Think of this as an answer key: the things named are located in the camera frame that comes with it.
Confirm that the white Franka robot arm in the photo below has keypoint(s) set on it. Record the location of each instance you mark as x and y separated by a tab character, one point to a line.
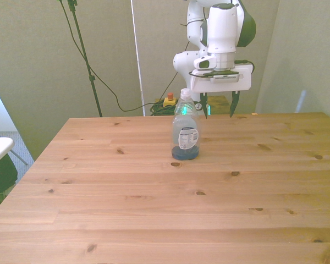
222	30

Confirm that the black camera stand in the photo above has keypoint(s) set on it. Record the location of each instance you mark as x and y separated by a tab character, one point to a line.
83	55

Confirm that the clear dish soap bottle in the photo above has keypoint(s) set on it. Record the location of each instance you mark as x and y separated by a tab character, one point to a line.
185	129

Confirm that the white vertical pole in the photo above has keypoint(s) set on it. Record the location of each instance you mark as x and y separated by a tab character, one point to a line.
138	57

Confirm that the yellow emergency stop button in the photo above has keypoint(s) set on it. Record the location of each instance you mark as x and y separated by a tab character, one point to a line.
170	100

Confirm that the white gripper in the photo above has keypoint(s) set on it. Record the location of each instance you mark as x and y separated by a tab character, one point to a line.
243	80

